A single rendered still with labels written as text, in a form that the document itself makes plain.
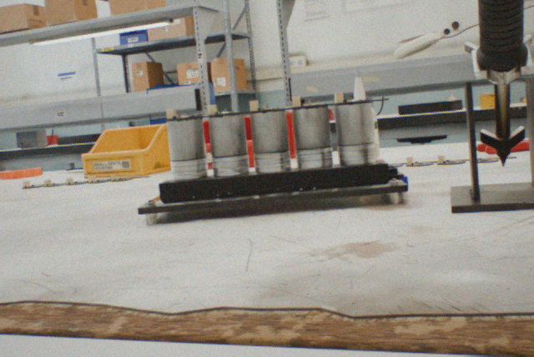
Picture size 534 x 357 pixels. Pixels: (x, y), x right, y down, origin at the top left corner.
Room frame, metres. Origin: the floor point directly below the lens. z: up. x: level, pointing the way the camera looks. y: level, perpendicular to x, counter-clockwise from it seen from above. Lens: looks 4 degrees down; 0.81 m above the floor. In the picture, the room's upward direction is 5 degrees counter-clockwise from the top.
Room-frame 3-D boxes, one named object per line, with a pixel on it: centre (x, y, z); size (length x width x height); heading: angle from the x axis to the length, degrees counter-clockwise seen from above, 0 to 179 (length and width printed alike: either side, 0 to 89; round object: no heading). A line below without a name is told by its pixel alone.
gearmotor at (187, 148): (0.43, 0.05, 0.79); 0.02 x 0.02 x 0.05
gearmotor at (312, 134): (0.42, -0.03, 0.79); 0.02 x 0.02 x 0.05
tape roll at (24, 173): (0.96, 0.37, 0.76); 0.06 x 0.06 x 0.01
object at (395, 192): (0.41, 0.00, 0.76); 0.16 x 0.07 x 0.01; 86
